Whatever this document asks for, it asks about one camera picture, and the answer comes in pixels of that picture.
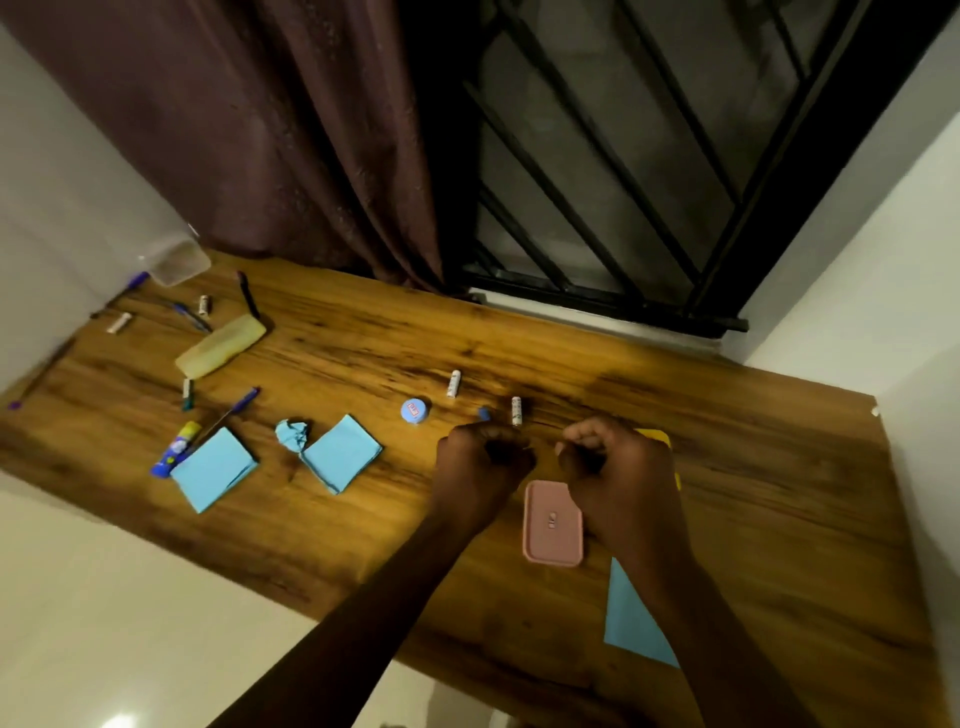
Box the person's right hand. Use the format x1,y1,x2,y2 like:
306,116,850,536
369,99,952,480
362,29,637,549
555,416,681,561

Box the person's left hand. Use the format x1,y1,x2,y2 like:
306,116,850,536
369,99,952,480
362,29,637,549
429,420,537,537

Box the person's left forearm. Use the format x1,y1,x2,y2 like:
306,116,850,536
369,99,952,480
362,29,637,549
206,517,483,728

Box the person's right forearm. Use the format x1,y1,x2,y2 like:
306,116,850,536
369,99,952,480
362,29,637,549
615,540,822,728

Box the yellow box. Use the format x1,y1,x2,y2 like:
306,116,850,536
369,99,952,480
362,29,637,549
633,427,683,493

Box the pink rectangular box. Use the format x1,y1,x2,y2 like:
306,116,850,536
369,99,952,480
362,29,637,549
522,479,585,568

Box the folded light blue paper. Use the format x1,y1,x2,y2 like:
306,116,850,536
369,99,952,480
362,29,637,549
170,426,260,516
299,414,384,496

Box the flat light blue paper sheet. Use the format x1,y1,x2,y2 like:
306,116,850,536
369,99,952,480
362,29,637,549
603,555,681,669

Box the crumpled light blue paper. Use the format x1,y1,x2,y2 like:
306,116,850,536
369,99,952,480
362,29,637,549
274,417,311,455

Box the blue pen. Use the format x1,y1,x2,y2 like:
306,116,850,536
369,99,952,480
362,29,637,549
169,300,214,333
197,386,262,445
90,270,152,321

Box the blue yellow glue stick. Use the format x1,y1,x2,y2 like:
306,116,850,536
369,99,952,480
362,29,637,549
150,420,204,480

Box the black window grille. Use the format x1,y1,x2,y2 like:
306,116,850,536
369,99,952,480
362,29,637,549
448,0,957,340

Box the clear plastic container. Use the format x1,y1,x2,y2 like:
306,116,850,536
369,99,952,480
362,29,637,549
138,225,213,288

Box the dark brown curtain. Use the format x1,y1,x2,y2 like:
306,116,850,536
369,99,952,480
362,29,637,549
0,0,483,295

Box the purple pen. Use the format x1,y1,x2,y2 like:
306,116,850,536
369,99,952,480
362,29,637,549
6,336,77,412

